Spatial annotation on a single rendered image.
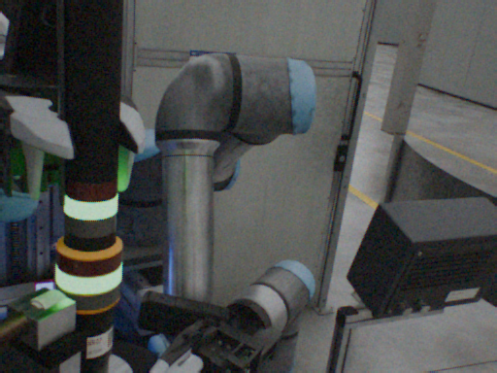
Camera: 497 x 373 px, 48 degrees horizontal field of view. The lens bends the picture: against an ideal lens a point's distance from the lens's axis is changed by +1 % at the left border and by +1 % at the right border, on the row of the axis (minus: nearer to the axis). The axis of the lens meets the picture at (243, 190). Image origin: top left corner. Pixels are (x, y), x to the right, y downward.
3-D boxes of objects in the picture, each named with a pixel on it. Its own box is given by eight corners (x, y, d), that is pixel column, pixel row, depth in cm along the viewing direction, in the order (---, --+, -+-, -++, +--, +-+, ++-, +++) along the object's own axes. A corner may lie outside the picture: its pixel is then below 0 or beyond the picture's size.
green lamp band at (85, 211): (90, 224, 35) (90, 207, 35) (52, 209, 37) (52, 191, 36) (127, 210, 38) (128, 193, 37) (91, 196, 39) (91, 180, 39)
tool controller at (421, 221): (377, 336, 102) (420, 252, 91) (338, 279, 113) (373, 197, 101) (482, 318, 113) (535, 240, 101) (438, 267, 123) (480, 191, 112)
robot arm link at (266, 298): (245, 275, 77) (233, 322, 80) (228, 288, 73) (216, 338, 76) (292, 299, 74) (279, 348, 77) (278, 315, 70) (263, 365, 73)
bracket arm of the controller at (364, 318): (343, 330, 102) (346, 316, 101) (334, 321, 104) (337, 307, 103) (444, 314, 112) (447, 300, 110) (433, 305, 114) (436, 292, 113)
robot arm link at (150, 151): (110, 182, 127) (112, 124, 122) (168, 182, 131) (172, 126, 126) (115, 202, 116) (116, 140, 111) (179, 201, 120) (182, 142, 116)
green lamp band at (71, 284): (87, 301, 36) (88, 285, 36) (42, 279, 38) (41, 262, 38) (134, 276, 40) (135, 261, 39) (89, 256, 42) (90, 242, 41)
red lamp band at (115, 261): (88, 284, 36) (88, 267, 35) (41, 261, 38) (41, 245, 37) (135, 260, 39) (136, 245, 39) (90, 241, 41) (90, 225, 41)
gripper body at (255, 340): (240, 369, 60) (287, 319, 70) (176, 331, 63) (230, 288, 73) (225, 423, 63) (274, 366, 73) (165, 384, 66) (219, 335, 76)
